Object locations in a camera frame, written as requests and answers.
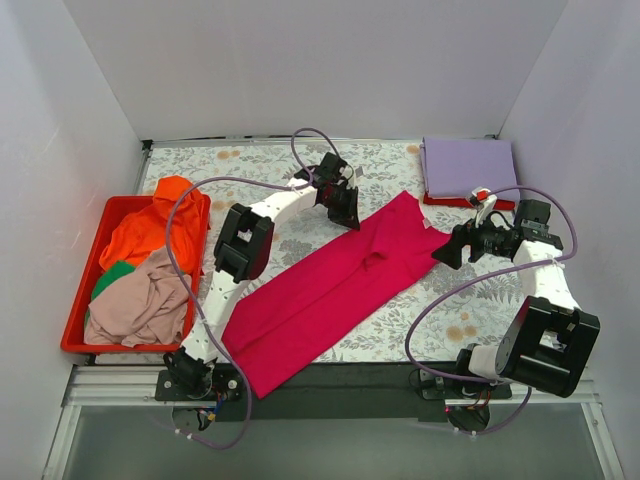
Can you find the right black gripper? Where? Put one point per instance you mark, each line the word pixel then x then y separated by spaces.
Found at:
pixel 470 242

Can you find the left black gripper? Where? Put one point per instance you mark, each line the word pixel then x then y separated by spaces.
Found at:
pixel 340 195

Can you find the magenta t-shirt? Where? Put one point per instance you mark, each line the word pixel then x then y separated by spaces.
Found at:
pixel 284 325

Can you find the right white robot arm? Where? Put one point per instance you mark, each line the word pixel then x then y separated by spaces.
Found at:
pixel 548 343

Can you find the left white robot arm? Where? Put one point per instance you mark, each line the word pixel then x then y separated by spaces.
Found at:
pixel 242 253

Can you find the folded red t-shirt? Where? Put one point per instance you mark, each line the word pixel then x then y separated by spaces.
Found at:
pixel 460 202

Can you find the floral patterned table mat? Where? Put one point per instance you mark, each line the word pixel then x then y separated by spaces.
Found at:
pixel 479 314

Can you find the folded lavender t-shirt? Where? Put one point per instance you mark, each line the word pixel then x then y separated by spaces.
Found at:
pixel 453 168

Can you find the orange t-shirt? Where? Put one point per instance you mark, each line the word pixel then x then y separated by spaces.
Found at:
pixel 172 219

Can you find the beige pink t-shirt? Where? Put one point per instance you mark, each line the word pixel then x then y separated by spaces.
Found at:
pixel 145 307

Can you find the red plastic bin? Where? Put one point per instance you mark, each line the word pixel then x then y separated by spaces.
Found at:
pixel 115 210

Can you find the green t-shirt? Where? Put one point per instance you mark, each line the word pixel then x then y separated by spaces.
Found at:
pixel 118 270

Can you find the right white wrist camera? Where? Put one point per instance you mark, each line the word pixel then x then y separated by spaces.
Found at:
pixel 483 201

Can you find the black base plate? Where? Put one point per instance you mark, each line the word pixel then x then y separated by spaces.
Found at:
pixel 332 391

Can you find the aluminium frame rail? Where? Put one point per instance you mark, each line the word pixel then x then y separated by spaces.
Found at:
pixel 111 427

